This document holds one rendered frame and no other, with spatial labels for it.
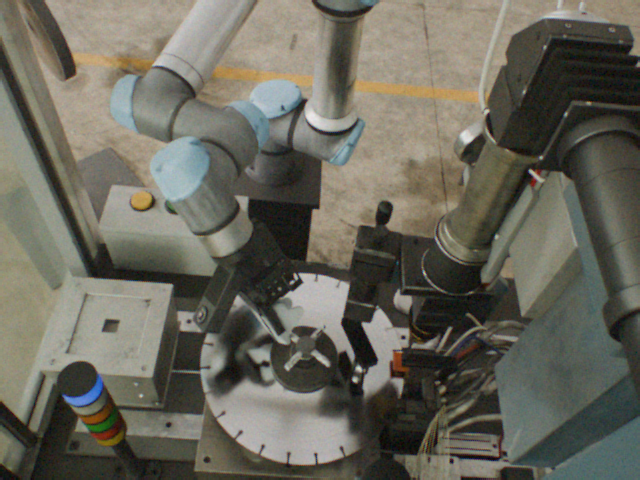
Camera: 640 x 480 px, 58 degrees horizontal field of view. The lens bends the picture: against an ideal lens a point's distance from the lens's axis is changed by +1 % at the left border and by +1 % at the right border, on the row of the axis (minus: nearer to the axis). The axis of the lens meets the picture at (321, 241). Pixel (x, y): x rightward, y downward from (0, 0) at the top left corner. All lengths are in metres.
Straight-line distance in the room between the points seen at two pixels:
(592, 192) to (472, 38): 3.08
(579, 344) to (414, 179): 2.06
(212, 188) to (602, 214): 0.49
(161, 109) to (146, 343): 0.41
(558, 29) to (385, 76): 2.58
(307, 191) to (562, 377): 0.98
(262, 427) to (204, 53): 0.56
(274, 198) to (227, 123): 0.62
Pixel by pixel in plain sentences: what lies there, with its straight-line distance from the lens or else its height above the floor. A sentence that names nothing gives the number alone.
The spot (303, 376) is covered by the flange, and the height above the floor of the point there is 0.96.
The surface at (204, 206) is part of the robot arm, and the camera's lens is 0.74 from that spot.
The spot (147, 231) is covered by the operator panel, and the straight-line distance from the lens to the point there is 1.17.
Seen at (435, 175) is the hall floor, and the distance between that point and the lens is 2.58.
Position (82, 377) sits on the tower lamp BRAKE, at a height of 1.16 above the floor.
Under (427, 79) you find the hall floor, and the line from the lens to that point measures 3.07.
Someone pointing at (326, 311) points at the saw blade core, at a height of 0.95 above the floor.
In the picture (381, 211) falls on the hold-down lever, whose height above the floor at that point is 1.27.
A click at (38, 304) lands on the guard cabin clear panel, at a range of 1.11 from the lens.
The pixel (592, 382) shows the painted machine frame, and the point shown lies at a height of 1.41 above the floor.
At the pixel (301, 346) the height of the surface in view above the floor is 1.00.
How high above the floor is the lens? 1.82
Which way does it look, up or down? 54 degrees down
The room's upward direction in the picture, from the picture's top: 9 degrees clockwise
